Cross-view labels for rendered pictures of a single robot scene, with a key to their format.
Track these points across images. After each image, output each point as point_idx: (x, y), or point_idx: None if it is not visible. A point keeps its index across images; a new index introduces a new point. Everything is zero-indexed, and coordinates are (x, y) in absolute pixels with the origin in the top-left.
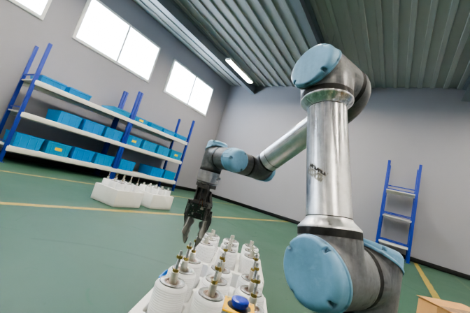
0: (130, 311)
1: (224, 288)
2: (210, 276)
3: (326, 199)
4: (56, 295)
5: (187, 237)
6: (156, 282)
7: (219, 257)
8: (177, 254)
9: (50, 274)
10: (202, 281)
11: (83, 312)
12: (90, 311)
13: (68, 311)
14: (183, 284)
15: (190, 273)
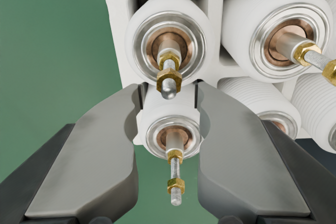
0: (134, 142)
1: (307, 70)
2: (267, 34)
3: None
4: None
5: (141, 107)
6: (146, 148)
7: (326, 78)
8: (168, 191)
9: None
10: (239, 64)
11: None
12: None
13: (0, 9)
14: (200, 139)
15: (199, 69)
